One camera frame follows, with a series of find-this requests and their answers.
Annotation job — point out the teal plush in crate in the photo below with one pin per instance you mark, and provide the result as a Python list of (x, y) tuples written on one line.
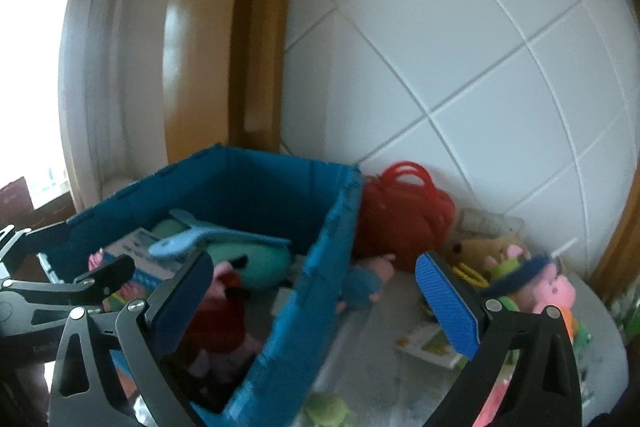
[(259, 266)]

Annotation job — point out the blue white box in crate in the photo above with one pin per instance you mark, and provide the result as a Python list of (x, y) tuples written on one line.
[(149, 271)]

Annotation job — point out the light blue plastic shoehorn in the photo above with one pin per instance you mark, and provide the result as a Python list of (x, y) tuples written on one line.
[(179, 244)]

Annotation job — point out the red toy handbag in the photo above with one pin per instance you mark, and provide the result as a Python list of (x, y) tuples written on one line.
[(402, 212)]

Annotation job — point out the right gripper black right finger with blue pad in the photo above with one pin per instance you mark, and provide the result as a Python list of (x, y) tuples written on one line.
[(544, 387)]

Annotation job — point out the small pig plush blue shirt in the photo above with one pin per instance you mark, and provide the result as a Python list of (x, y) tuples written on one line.
[(364, 282)]

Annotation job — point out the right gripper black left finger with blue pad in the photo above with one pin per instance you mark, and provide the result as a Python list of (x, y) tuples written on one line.
[(86, 390)]

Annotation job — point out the light green plush toy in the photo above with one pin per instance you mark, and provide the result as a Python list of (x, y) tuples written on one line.
[(327, 410)]

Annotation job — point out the dark blue fuzzy plush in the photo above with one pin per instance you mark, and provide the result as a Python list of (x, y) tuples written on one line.
[(514, 274)]

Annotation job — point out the white green booklet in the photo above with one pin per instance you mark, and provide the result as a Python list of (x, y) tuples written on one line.
[(428, 342)]

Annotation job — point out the pink pig plush orange dress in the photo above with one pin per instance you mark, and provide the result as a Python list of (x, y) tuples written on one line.
[(555, 289)]

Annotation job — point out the brown bear plush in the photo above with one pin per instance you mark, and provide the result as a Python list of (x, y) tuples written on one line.
[(483, 255)]

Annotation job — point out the blue plastic storage crate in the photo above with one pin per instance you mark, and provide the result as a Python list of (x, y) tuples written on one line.
[(312, 203)]

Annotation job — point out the wooden door frame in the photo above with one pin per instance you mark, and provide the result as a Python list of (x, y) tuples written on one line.
[(222, 74)]

